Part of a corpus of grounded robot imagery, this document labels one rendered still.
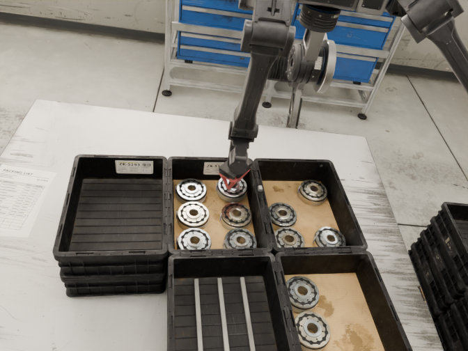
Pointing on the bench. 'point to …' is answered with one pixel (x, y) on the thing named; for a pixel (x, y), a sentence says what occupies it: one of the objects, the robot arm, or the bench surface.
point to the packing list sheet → (21, 198)
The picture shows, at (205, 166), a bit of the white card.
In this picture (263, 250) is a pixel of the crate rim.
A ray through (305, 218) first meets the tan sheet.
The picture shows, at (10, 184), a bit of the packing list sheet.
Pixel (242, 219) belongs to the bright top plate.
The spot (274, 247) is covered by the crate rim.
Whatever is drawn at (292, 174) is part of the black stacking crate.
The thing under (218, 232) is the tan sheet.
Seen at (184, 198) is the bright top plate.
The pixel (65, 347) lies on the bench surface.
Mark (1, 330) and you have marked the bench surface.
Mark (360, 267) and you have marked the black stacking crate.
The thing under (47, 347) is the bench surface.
